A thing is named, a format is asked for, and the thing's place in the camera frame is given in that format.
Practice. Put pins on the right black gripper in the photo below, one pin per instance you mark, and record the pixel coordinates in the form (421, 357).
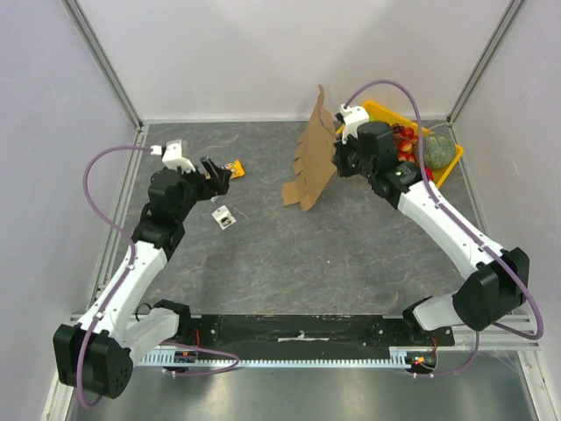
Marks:
(344, 159)

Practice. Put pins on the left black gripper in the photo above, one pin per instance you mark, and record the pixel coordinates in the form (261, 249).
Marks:
(212, 187)

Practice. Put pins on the brown cardboard box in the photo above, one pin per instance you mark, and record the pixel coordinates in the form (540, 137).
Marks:
(312, 165)

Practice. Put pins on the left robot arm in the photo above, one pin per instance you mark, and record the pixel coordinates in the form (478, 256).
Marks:
(97, 354)

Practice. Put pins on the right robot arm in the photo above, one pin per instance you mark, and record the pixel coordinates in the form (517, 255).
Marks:
(494, 276)

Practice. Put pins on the yellow candy packet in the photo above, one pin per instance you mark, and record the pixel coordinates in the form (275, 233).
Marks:
(236, 168)

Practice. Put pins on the small white plastic block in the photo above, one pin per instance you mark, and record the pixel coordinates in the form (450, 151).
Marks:
(223, 217)

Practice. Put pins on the yellow plastic tray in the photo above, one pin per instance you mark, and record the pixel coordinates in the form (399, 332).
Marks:
(379, 113)

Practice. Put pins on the red strawberry cluster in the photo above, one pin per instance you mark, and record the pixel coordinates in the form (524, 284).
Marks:
(405, 140)

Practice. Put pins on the red apple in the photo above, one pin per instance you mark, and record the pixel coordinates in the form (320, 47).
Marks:
(429, 173)

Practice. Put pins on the green netted melon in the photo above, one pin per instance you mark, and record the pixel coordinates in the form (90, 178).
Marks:
(438, 150)

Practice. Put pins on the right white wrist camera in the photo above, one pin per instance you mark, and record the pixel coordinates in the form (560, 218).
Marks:
(353, 117)

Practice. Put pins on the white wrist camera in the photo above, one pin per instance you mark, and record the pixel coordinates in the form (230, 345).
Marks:
(353, 117)
(174, 155)

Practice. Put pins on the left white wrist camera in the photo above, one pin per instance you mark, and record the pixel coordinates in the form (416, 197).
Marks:
(174, 155)

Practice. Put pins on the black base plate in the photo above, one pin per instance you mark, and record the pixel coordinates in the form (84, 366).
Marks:
(215, 329)

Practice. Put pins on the aluminium frame rail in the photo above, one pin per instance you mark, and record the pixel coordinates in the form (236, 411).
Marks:
(504, 337)

